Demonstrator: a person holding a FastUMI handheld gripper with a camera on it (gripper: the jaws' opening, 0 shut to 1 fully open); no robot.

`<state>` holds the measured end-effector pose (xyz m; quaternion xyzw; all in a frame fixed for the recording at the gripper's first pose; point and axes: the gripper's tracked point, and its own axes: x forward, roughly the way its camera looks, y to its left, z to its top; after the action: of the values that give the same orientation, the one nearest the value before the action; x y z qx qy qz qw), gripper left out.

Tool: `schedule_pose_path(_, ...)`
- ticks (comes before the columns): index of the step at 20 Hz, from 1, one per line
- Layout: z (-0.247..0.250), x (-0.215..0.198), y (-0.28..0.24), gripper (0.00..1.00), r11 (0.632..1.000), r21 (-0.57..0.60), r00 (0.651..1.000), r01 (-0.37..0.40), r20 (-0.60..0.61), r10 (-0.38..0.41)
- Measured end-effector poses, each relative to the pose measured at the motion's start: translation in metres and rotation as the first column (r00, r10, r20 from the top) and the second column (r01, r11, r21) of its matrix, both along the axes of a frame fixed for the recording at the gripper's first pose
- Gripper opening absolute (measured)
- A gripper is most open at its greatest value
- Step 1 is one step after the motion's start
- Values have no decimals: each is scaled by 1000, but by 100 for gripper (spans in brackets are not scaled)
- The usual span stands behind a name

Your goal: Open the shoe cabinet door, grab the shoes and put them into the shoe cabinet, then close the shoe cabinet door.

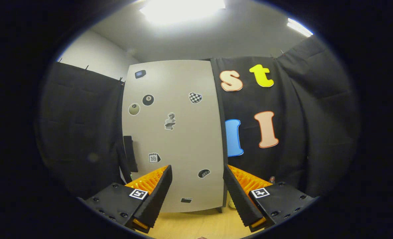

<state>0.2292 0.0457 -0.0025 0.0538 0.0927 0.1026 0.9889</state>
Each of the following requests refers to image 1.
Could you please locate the black backdrop cloth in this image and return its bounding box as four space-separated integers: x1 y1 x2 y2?
35 35 361 199

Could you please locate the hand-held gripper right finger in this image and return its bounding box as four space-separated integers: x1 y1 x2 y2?
223 164 318 233

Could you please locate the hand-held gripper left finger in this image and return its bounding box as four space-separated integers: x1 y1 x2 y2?
84 165 172 233

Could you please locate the large ceiling light panel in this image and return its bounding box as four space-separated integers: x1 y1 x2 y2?
139 0 226 24

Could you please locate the black door handle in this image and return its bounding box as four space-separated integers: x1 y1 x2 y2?
123 135 139 173

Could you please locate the dark grey shoe cabinet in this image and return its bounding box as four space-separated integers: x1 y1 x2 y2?
117 58 229 213

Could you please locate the grey shoe cabinet door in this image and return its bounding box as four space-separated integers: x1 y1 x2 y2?
122 60 225 213

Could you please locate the narrow ceiling light strip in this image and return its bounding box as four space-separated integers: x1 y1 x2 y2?
287 18 313 38

